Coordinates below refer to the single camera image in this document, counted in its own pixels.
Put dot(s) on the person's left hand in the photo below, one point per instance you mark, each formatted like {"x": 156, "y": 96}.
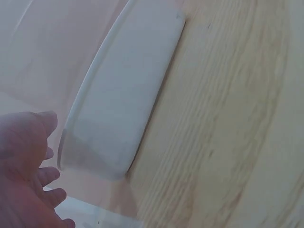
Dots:
{"x": 19, "y": 171}

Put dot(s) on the person's left thumb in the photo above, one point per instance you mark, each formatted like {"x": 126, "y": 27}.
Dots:
{"x": 40, "y": 123}

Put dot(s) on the white plastic tray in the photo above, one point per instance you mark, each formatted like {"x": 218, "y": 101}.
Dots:
{"x": 123, "y": 95}

